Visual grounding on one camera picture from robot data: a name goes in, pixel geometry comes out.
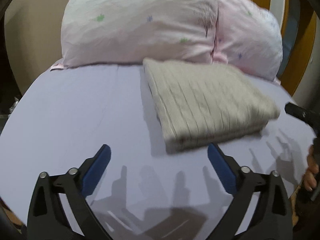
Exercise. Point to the person's right hand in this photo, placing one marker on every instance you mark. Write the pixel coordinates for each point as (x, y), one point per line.
(309, 180)

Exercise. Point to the orange wooden headboard frame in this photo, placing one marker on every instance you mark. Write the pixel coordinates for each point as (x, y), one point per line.
(298, 22)

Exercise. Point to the pink floral pillow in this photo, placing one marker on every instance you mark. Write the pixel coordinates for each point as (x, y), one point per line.
(236, 32)

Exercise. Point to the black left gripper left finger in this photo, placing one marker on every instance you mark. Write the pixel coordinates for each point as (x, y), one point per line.
(46, 216)

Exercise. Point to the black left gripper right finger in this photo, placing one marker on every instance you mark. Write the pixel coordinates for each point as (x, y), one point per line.
(272, 218)

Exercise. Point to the beige knitted sweater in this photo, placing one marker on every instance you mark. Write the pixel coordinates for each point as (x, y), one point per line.
(197, 104)

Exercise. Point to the lavender bed sheet mattress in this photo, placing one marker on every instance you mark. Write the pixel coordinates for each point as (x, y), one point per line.
(146, 191)

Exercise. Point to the clutter beside bed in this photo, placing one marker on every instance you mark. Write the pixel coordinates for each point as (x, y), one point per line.
(8, 104)

